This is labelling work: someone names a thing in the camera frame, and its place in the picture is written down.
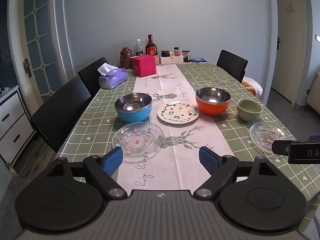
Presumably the clear glass plate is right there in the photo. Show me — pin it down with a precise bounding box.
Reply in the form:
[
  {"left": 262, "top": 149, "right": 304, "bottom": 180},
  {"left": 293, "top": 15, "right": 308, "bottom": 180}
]
[
  {"left": 249, "top": 122, "right": 289, "bottom": 154},
  {"left": 112, "top": 122, "right": 164, "bottom": 163}
]

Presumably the blue steel bowl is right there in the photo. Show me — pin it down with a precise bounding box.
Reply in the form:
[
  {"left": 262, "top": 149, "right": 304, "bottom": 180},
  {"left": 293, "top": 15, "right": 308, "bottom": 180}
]
[{"left": 114, "top": 93, "right": 152, "bottom": 123}]

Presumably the white painted ceramic plate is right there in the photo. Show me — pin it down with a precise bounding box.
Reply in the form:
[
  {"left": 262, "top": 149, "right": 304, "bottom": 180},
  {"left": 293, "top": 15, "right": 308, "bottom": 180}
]
[{"left": 157, "top": 101, "right": 200, "bottom": 125}]

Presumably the orange steel bowl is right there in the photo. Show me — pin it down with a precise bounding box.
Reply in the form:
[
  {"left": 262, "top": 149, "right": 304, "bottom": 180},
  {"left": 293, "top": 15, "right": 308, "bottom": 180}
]
[{"left": 195, "top": 87, "right": 231, "bottom": 116}]

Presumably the green ceramic bowl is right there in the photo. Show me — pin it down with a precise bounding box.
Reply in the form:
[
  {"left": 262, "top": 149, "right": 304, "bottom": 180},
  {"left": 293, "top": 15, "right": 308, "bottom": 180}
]
[{"left": 237, "top": 99, "right": 263, "bottom": 122}]

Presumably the pink deer table runner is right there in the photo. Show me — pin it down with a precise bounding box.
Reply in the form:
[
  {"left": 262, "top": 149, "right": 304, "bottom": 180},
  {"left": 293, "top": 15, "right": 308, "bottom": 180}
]
[{"left": 117, "top": 64, "right": 232, "bottom": 192}]

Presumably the near left black chair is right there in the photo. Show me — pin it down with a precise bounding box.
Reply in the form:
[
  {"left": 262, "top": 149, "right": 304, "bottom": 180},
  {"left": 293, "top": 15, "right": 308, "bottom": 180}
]
[{"left": 30, "top": 76, "right": 91, "bottom": 153}]

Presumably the black chair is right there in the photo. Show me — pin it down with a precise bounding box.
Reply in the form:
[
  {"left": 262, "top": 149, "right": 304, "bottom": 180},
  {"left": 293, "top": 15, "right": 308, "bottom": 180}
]
[
  {"left": 30, "top": 76, "right": 91, "bottom": 153},
  {"left": 78, "top": 57, "right": 108, "bottom": 98},
  {"left": 216, "top": 50, "right": 248, "bottom": 83}
]

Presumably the cream right door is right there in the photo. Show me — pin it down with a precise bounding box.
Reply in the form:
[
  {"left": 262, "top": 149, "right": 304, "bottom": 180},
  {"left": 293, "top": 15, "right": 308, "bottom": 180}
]
[{"left": 272, "top": 0, "right": 307, "bottom": 104}]

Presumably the purple tissue pack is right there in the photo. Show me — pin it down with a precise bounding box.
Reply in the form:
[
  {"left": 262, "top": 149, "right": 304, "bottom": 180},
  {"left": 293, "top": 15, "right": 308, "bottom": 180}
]
[{"left": 97, "top": 63, "right": 127, "bottom": 89}]

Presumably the far left black chair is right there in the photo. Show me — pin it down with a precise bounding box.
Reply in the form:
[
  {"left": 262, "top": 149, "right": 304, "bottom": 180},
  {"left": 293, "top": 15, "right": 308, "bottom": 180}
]
[{"left": 78, "top": 57, "right": 108, "bottom": 98}]

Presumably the right black chair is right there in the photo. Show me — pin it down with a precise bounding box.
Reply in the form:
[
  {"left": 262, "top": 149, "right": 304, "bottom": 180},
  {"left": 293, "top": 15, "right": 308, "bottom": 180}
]
[{"left": 216, "top": 50, "right": 248, "bottom": 83}]

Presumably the white drawer cabinet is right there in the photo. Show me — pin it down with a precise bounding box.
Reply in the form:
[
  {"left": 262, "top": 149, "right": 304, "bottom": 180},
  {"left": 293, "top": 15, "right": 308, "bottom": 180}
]
[{"left": 0, "top": 86, "right": 35, "bottom": 164}]

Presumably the pink square box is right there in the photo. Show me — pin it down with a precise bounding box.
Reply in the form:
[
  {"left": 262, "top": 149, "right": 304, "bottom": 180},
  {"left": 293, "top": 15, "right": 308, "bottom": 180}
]
[{"left": 131, "top": 55, "right": 156, "bottom": 77}]

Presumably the blue flat packet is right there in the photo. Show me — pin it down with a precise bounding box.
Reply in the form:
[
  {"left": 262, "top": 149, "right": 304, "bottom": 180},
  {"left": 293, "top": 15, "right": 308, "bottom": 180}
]
[{"left": 190, "top": 58, "right": 207, "bottom": 63}]

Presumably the white flat box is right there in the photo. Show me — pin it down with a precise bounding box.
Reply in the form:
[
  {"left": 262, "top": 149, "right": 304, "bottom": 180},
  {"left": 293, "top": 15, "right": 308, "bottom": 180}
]
[{"left": 159, "top": 55, "right": 183, "bottom": 64}]

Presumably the brown figurine jar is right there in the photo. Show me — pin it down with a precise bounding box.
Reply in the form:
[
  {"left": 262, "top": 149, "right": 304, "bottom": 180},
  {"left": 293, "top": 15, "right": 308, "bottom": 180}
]
[{"left": 120, "top": 47, "right": 133, "bottom": 69}]

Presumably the dark glass jar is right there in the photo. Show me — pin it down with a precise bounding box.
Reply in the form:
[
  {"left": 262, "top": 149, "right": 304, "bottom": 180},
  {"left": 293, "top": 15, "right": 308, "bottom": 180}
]
[{"left": 182, "top": 50, "right": 190, "bottom": 62}]

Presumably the red label small bottle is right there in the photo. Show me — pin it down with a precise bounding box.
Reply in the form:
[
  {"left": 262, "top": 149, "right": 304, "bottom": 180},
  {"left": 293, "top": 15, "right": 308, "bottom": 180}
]
[{"left": 174, "top": 47, "right": 180, "bottom": 56}]

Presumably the clear water bottle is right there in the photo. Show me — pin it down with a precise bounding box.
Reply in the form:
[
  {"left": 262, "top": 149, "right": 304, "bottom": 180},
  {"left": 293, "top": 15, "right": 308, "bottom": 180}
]
[{"left": 135, "top": 38, "right": 143, "bottom": 56}]

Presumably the dark lidded jar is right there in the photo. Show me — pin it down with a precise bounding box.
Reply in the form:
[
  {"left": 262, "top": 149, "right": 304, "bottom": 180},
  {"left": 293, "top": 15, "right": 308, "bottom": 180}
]
[{"left": 161, "top": 50, "right": 170, "bottom": 57}]

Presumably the brown liquor bottle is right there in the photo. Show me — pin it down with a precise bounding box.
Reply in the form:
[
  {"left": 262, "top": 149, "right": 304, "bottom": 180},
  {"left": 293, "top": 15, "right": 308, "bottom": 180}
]
[{"left": 145, "top": 34, "right": 158, "bottom": 56}]

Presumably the white glass panel door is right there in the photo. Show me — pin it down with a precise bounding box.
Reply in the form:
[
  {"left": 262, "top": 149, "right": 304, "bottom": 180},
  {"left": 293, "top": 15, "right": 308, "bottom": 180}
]
[{"left": 18, "top": 0, "right": 65, "bottom": 105}]

